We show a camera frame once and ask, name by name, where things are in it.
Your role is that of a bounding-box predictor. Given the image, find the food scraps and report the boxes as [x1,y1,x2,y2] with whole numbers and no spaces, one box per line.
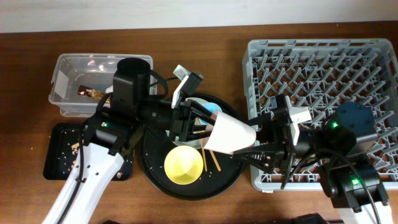
[55,129,80,179]

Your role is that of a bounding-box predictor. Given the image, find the yellow bowl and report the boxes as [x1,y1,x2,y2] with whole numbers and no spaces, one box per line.
[164,146,204,185]

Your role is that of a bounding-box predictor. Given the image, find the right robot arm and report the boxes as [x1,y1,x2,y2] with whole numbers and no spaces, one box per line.
[233,95,393,223]

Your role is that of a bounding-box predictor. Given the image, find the pink cup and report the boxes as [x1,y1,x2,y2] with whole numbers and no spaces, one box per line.
[203,110,256,155]

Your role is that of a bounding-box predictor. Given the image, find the clear plastic bin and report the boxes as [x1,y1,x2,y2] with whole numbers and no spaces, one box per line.
[49,54,160,117]

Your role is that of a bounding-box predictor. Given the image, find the round black tray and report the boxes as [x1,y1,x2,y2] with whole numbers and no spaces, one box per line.
[139,130,244,200]

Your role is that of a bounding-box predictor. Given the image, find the grey plate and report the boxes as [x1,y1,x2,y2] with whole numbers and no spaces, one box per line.
[165,98,215,149]

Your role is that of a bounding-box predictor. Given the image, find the blue cup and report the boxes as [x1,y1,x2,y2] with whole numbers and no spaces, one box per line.
[198,102,222,124]

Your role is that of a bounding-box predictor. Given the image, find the black cable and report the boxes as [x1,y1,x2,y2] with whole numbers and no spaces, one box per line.
[146,70,181,103]

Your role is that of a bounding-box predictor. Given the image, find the wooden chopstick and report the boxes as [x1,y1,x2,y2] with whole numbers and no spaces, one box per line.
[195,117,222,172]
[200,139,208,172]

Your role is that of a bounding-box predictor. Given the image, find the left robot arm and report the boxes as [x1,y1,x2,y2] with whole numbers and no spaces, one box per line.
[44,58,215,223]

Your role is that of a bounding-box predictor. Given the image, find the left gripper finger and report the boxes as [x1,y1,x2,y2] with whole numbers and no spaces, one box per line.
[186,100,213,121]
[186,124,214,142]

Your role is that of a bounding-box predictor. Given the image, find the white napkin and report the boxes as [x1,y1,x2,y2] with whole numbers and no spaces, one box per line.
[105,86,113,93]

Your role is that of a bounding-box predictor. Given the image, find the grey dishwasher rack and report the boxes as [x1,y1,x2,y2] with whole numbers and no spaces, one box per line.
[242,39,397,190]

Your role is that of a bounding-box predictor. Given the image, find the gold snack wrapper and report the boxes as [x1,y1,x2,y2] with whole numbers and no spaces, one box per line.
[78,85,106,100]

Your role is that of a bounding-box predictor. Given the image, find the black rectangular tray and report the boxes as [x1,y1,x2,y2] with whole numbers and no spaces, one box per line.
[42,122,135,182]

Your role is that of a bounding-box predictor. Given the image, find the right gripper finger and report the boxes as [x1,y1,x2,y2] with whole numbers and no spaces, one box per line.
[233,143,279,173]
[246,113,272,128]

